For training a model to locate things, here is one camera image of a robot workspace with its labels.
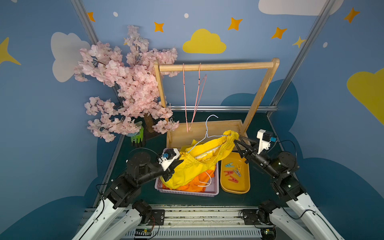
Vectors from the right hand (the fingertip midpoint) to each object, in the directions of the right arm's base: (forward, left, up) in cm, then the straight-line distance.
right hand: (240, 137), depth 64 cm
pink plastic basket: (-11, +9, -35) cm, 37 cm away
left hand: (-7, +25, -5) cm, 27 cm away
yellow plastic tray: (-2, -5, -35) cm, 35 cm away
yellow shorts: (-9, +19, -6) cm, 22 cm away
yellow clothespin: (+2, -8, -34) cm, 35 cm away
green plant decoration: (+20, +61, -33) cm, 72 cm away
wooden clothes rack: (+26, +33, -35) cm, 55 cm away
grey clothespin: (-1, -6, -34) cm, 34 cm away
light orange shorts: (-12, +17, -28) cm, 35 cm away
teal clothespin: (+3, -2, -35) cm, 35 cm away
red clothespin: (-6, -3, -34) cm, 35 cm away
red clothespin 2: (-2, -1, -34) cm, 34 cm away
